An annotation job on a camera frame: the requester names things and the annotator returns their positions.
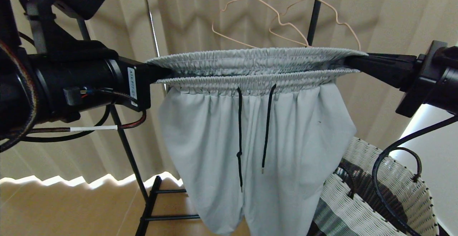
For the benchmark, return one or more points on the black clothes rack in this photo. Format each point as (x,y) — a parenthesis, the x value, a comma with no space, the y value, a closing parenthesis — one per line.
(128,150)

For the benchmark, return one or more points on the beige curtain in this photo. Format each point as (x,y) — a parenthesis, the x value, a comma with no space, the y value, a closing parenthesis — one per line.
(71,164)

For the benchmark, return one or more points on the pink clothes hanger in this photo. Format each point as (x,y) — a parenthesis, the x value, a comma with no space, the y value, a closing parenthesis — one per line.
(266,6)
(336,14)

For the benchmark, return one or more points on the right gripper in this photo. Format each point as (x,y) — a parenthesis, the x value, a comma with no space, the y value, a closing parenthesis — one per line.
(429,78)

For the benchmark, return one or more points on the pale grey shorts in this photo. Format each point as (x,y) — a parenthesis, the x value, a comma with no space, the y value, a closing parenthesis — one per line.
(304,139)

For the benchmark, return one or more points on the white laundry basket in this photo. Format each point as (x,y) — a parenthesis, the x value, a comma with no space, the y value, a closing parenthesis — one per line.
(357,211)

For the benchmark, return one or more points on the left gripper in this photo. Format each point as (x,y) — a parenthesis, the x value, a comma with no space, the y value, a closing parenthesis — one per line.
(89,82)

